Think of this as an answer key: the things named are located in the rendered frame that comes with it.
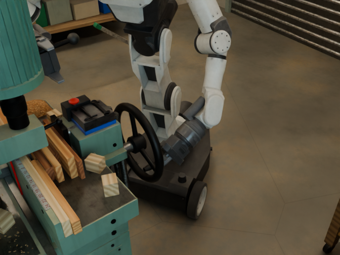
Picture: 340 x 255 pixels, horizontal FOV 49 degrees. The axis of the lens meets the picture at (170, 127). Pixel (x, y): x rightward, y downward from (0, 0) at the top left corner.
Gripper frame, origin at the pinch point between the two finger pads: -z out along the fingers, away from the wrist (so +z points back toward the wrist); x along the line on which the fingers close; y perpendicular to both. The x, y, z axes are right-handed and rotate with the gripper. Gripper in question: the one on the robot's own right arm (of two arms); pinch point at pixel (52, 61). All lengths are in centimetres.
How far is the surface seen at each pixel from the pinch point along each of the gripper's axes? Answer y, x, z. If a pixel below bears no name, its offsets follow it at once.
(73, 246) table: 20, 24, -43
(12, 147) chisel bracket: 20.9, 9.0, -17.5
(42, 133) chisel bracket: 12.8, 8.8, -17.5
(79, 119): 2.0, 11.3, -15.6
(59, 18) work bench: -88, 89, 257
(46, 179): 17.7, 15.6, -26.4
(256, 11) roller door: -287, 124, 179
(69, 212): 17.7, 15.7, -40.0
